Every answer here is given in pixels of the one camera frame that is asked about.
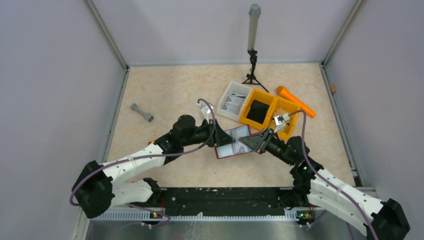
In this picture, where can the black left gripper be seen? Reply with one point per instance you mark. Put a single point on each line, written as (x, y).
(216, 133)

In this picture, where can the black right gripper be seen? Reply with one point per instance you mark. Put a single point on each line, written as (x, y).
(263, 141)

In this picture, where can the red card holder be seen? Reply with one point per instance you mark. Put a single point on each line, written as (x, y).
(237, 148)

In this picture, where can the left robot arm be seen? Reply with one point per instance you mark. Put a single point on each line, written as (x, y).
(102, 186)

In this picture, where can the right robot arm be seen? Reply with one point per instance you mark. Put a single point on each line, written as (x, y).
(376, 219)

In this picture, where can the cards in white bin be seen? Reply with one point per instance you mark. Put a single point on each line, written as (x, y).
(234, 103)

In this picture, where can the black block in bin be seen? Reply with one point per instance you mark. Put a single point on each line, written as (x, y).
(257, 112)

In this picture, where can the white plastic bin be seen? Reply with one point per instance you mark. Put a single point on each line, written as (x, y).
(237, 88)

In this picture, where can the yellow plastic bin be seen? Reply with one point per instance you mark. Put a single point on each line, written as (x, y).
(277, 106)

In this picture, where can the orange plastic carrot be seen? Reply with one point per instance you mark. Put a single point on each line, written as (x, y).
(286, 94)

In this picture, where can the black mini tripod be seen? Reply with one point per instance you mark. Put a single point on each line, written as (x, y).
(251, 78)

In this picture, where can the grey plastic connector piece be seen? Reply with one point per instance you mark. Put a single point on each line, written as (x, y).
(147, 116)

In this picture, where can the grey tube on tripod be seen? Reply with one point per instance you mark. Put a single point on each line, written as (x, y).
(254, 15)

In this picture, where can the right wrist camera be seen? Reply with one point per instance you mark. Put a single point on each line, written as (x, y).
(280, 121)

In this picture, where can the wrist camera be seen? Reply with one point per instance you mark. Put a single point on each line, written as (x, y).
(204, 111)
(280, 121)

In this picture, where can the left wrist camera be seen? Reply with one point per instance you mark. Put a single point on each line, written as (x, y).
(204, 111)

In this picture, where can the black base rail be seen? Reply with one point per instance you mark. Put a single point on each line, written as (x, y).
(225, 201)

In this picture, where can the small tan wall object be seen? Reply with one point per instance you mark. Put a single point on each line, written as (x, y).
(332, 88)

